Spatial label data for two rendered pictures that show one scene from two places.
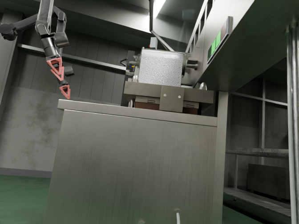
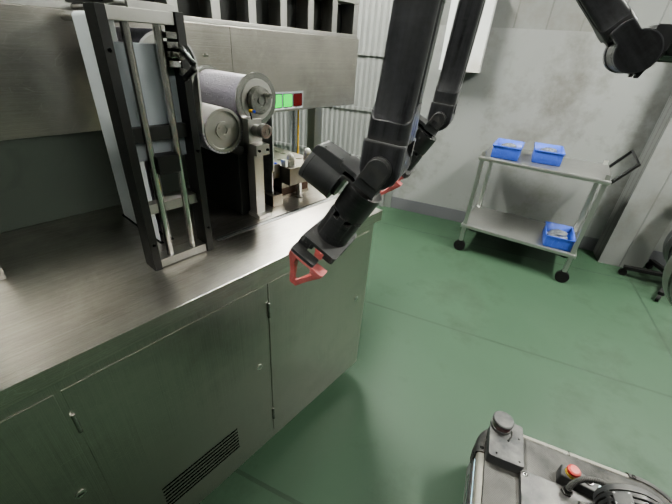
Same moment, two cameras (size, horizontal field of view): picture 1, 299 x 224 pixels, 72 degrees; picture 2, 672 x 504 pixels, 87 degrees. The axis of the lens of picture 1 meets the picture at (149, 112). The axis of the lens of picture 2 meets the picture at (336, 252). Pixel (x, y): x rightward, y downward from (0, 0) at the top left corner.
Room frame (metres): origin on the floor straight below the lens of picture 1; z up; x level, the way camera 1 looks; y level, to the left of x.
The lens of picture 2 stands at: (1.88, 0.98, 1.40)
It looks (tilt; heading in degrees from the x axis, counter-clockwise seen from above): 30 degrees down; 218
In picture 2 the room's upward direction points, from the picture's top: 4 degrees clockwise
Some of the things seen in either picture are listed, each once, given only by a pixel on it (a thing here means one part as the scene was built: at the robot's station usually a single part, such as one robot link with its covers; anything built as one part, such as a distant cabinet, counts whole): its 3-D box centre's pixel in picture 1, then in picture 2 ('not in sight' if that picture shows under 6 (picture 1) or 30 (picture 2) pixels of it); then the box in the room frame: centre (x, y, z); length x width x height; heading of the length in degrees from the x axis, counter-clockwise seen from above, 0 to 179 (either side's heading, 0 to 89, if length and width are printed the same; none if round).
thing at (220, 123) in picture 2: not in sight; (199, 123); (1.27, -0.05, 1.17); 0.26 x 0.12 x 0.12; 89
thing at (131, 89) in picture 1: (167, 96); (270, 160); (0.97, -0.08, 1.00); 0.40 x 0.16 x 0.06; 89
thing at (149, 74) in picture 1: (159, 81); (250, 137); (1.09, -0.04, 1.11); 0.23 x 0.01 x 0.18; 89
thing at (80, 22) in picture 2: not in sight; (120, 131); (1.48, -0.08, 1.17); 0.34 x 0.05 x 0.54; 89
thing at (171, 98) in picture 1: (171, 99); not in sight; (0.88, -0.09, 0.96); 0.10 x 0.03 x 0.11; 89
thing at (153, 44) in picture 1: (152, 44); not in sight; (1.71, 0.04, 1.66); 0.07 x 0.07 x 0.10; 76
